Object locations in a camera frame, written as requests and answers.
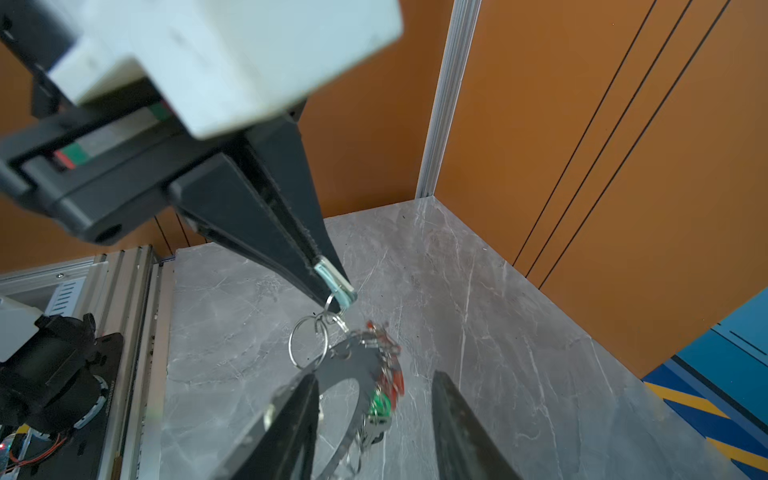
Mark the aluminium rail frame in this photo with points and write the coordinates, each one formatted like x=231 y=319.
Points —
x=127 y=292

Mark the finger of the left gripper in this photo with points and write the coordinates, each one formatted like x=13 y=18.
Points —
x=281 y=155

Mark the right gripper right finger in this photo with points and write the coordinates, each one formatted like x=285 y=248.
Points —
x=464 y=450

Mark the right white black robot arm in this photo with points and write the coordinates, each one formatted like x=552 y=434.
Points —
x=54 y=379

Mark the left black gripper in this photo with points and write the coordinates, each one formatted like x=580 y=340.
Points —
x=229 y=198

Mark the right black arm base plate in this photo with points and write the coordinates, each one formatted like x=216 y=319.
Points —
x=58 y=396

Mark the pale green key tag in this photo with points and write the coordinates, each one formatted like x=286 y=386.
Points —
x=341 y=291

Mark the left aluminium corner post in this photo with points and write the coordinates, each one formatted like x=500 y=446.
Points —
x=463 y=21

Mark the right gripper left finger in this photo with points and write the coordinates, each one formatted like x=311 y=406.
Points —
x=286 y=451

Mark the bunch of coloured key tags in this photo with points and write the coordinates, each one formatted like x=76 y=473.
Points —
x=390 y=386

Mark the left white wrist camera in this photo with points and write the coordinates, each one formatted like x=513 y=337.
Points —
x=221 y=65

